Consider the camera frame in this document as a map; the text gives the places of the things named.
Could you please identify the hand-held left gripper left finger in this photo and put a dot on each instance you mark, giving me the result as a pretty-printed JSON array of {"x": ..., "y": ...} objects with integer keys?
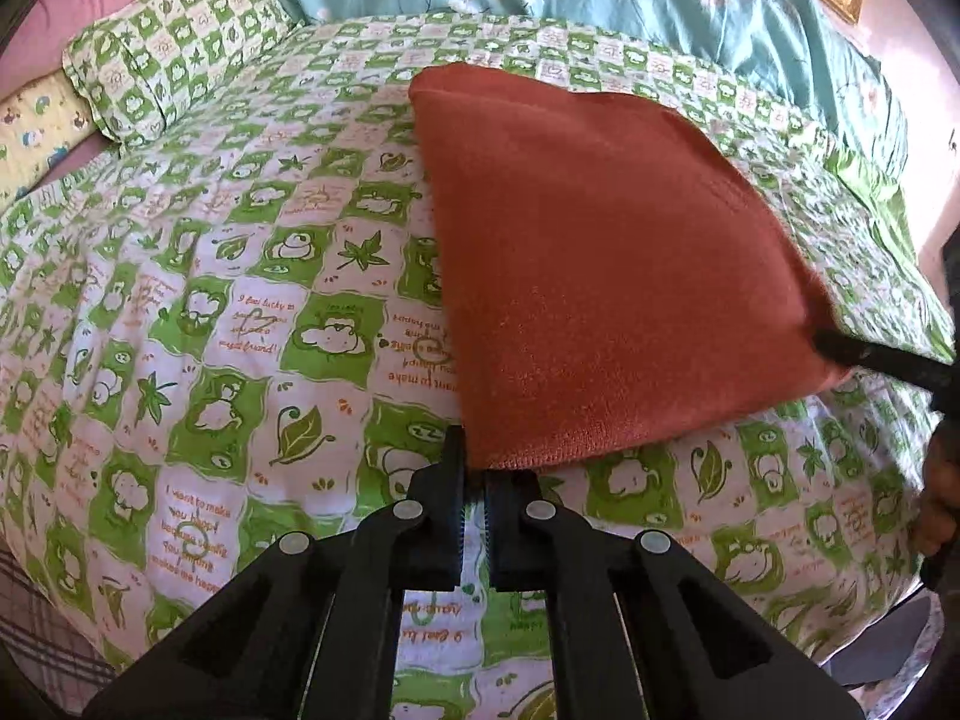
[{"x": 442, "y": 517}]

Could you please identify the orange-red towel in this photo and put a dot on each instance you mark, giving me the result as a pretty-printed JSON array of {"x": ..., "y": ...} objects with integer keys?
[{"x": 600, "y": 277}]

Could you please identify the green checked quilt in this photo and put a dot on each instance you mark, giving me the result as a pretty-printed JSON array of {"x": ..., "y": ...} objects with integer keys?
[{"x": 225, "y": 315}]

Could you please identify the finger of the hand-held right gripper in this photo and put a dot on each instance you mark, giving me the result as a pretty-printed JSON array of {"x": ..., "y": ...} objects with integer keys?
[{"x": 885, "y": 361}]

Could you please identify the green checked pillow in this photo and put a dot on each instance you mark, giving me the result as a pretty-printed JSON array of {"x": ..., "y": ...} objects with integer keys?
[{"x": 172, "y": 45}]

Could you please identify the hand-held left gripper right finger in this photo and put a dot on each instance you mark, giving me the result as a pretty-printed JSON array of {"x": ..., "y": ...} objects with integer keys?
[{"x": 506, "y": 525}]

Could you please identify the person's right hand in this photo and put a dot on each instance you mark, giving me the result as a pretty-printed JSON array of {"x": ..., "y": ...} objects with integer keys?
[{"x": 937, "y": 495}]

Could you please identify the yellow printed pillow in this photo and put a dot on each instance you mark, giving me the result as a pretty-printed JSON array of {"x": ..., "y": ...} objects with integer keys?
[{"x": 37, "y": 127}]

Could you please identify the plaid bed sheet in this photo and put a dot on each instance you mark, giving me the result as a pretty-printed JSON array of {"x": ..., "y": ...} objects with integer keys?
[{"x": 37, "y": 615}]

